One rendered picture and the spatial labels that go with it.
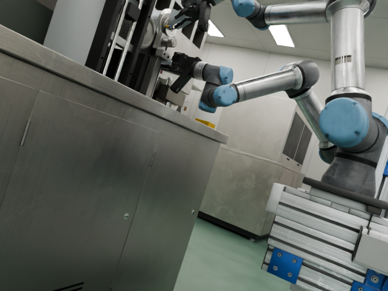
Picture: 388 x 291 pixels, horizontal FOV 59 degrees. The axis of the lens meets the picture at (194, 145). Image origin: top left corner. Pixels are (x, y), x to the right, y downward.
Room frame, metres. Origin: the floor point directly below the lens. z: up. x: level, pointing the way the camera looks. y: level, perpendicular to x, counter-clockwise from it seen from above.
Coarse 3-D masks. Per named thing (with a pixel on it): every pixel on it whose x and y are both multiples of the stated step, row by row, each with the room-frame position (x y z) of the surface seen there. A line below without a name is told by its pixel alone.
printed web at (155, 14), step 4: (152, 12) 1.44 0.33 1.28; (156, 12) 1.43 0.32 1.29; (160, 12) 1.42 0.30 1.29; (152, 16) 1.42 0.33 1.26; (156, 16) 1.41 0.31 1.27; (116, 20) 1.34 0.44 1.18; (124, 20) 1.32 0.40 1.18; (128, 20) 1.31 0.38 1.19; (156, 20) 1.41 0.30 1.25; (124, 24) 1.32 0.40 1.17; (128, 24) 1.31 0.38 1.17; (124, 28) 1.32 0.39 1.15; (128, 28) 1.31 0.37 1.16; (120, 32) 1.34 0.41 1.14; (124, 32) 1.33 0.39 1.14; (120, 36) 1.35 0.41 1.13; (124, 36) 1.34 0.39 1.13
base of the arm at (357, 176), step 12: (336, 156) 1.03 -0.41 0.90; (348, 156) 0.98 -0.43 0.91; (336, 168) 1.01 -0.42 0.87; (348, 168) 0.97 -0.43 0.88; (360, 168) 0.96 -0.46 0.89; (372, 168) 0.97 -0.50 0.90; (324, 180) 1.01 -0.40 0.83; (336, 180) 0.98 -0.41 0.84; (348, 180) 0.96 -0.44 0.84; (360, 180) 0.95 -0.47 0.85; (372, 180) 0.97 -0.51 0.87; (360, 192) 0.95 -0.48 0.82; (372, 192) 0.96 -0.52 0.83
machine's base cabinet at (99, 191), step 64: (0, 64) 0.64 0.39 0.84; (0, 128) 0.68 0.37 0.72; (64, 128) 0.81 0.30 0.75; (128, 128) 1.01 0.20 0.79; (0, 192) 0.71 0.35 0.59; (64, 192) 0.87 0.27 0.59; (128, 192) 1.10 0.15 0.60; (192, 192) 1.50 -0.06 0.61; (0, 256) 0.76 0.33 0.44; (64, 256) 0.93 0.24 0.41; (128, 256) 1.20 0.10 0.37
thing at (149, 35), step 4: (152, 20) 1.37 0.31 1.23; (148, 24) 1.36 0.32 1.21; (152, 24) 1.38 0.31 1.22; (148, 28) 1.36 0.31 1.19; (152, 28) 1.39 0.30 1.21; (148, 32) 1.37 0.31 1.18; (152, 32) 1.40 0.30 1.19; (144, 36) 1.36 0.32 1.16; (148, 36) 1.38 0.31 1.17; (152, 36) 1.40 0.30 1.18; (144, 40) 1.37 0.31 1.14; (148, 40) 1.39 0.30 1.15; (152, 40) 1.40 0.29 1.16; (144, 44) 1.38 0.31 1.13; (148, 44) 1.39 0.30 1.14
